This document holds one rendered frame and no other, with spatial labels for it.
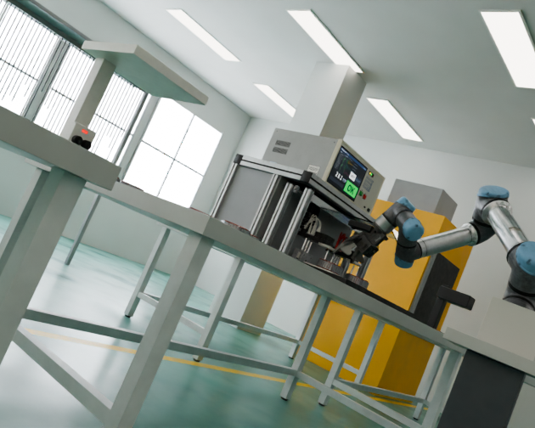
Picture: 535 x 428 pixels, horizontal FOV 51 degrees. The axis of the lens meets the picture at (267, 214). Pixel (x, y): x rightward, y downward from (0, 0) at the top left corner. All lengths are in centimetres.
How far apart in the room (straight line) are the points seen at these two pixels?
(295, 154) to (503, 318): 111
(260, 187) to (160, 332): 109
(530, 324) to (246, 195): 120
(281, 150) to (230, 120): 798
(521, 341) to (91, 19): 772
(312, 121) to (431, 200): 163
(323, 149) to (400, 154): 640
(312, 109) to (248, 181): 443
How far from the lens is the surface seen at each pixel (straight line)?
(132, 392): 151
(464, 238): 239
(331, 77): 692
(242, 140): 1075
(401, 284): 606
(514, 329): 199
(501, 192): 238
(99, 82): 226
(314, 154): 248
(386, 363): 598
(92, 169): 109
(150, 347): 149
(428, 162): 859
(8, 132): 101
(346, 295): 200
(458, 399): 197
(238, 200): 245
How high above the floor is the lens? 67
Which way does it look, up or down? 6 degrees up
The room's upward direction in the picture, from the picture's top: 23 degrees clockwise
